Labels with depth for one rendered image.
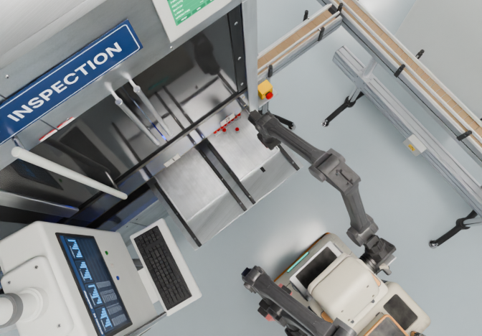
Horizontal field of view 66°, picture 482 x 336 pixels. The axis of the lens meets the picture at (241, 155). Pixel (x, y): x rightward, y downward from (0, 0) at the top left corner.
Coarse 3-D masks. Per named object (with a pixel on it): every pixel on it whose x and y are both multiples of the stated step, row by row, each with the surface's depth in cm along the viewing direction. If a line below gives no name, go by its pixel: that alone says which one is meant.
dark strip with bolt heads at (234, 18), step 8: (232, 16) 115; (240, 16) 117; (232, 24) 119; (240, 24) 122; (232, 32) 122; (240, 32) 126; (232, 40) 127; (240, 40) 130; (232, 48) 131; (240, 48) 135; (240, 56) 140; (240, 64) 145; (240, 72) 151; (240, 80) 158; (240, 88) 165
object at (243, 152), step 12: (240, 120) 199; (228, 132) 198; (240, 132) 198; (252, 132) 197; (216, 144) 197; (228, 144) 196; (240, 144) 196; (252, 144) 196; (228, 156) 195; (240, 156) 194; (252, 156) 194; (264, 156) 194; (240, 168) 193; (252, 168) 192; (240, 180) 191
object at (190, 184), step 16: (176, 160) 195; (192, 160) 195; (160, 176) 194; (176, 176) 193; (192, 176) 193; (208, 176) 192; (176, 192) 191; (192, 192) 191; (208, 192) 190; (224, 192) 189; (176, 208) 186; (192, 208) 189
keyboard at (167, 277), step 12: (156, 228) 193; (144, 240) 191; (156, 240) 191; (144, 252) 189; (156, 252) 189; (168, 252) 190; (156, 264) 188; (168, 264) 187; (156, 276) 187; (168, 276) 186; (180, 276) 187; (156, 288) 186; (168, 288) 184; (180, 288) 184; (168, 300) 183; (180, 300) 183
